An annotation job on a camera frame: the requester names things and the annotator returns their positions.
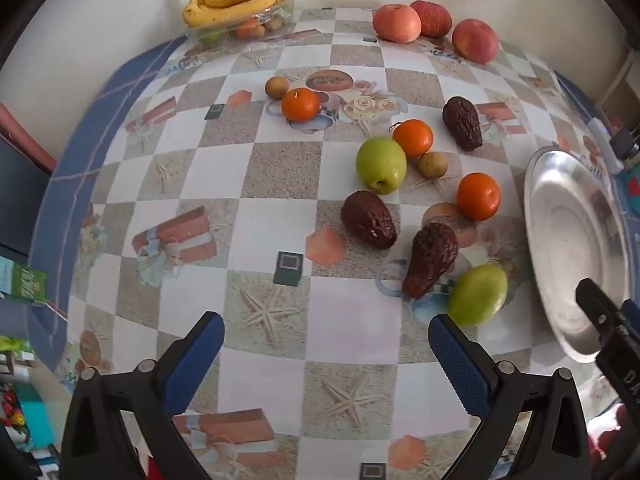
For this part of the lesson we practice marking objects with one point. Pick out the large red apple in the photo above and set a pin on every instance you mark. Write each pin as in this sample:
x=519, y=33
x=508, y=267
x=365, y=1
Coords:
x=475, y=40

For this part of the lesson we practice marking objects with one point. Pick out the round metal plate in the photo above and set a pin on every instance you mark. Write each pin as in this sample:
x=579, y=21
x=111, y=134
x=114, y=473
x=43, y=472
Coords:
x=565, y=240

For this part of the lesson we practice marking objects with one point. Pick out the checkered printed tablecloth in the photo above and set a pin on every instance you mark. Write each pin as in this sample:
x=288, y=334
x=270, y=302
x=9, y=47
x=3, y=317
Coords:
x=280, y=180

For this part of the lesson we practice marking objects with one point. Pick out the dark cabinet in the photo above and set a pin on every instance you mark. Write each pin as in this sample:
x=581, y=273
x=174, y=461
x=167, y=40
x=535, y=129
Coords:
x=20, y=205

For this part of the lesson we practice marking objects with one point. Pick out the oval green fruit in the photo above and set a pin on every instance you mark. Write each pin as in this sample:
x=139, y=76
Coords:
x=477, y=294

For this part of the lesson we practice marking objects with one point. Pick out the black charger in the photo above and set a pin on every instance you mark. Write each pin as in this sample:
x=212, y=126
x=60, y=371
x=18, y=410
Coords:
x=626, y=143

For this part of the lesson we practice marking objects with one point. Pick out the person's right hand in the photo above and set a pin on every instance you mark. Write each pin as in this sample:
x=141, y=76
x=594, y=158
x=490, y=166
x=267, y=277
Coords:
x=624, y=417

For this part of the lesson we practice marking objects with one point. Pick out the small orange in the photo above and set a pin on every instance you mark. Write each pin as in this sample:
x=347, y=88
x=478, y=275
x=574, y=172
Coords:
x=248, y=28

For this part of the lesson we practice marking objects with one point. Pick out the wrinkled brown date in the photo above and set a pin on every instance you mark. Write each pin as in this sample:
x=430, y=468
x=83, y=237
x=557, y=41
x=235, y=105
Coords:
x=368, y=220
x=462, y=122
x=430, y=260

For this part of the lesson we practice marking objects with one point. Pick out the clear plastic tray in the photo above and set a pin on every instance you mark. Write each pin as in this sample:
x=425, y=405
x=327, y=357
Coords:
x=282, y=12

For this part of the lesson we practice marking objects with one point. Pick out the teal box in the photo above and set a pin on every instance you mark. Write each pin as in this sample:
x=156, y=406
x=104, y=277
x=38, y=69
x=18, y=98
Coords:
x=631, y=187

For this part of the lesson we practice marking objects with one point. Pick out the green apple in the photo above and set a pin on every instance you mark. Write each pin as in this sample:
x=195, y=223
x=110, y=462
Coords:
x=381, y=164

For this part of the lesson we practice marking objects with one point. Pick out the yellow banana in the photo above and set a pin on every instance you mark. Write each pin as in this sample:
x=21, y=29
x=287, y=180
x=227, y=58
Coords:
x=225, y=14

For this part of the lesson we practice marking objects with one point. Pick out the white chair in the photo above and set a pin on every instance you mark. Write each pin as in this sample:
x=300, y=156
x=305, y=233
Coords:
x=620, y=85

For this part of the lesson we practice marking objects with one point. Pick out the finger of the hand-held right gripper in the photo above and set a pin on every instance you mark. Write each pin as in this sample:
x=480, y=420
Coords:
x=597, y=305

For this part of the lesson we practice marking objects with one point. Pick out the pink rail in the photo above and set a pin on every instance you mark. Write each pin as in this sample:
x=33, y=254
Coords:
x=25, y=135

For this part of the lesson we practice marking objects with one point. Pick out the small brown longan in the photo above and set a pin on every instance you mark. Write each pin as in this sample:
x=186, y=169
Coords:
x=273, y=24

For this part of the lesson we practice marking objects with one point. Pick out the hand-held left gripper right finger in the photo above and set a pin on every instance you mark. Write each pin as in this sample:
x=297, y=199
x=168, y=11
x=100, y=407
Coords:
x=457, y=360

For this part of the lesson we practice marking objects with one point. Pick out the dark red apple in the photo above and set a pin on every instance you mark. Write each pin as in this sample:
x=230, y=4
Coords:
x=434, y=17

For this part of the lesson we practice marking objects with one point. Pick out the small green fruit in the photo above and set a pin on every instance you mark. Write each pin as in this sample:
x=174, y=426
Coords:
x=210, y=37

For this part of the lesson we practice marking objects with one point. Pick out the green carton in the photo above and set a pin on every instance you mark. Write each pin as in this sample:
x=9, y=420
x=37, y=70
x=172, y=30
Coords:
x=22, y=282

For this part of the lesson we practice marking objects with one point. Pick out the white power strip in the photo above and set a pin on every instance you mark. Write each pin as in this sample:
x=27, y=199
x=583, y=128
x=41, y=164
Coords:
x=602, y=145

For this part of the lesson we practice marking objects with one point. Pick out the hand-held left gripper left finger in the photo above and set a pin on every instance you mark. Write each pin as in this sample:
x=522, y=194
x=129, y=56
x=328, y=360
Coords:
x=197, y=360

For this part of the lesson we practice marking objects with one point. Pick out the pale pink apple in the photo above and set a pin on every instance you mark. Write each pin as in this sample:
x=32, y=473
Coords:
x=396, y=22

